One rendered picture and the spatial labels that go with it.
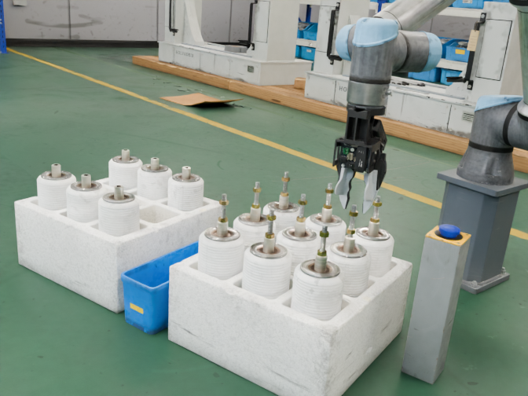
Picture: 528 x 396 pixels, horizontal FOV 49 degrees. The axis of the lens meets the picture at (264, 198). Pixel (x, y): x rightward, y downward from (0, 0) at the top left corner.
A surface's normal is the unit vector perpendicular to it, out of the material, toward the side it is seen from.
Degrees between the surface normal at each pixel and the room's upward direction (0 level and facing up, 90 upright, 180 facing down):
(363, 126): 90
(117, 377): 0
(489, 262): 90
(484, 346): 0
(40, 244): 90
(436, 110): 90
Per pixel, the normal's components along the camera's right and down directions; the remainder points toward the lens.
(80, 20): 0.63, 0.30
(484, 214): -0.11, 0.32
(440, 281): -0.57, 0.23
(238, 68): -0.77, 0.15
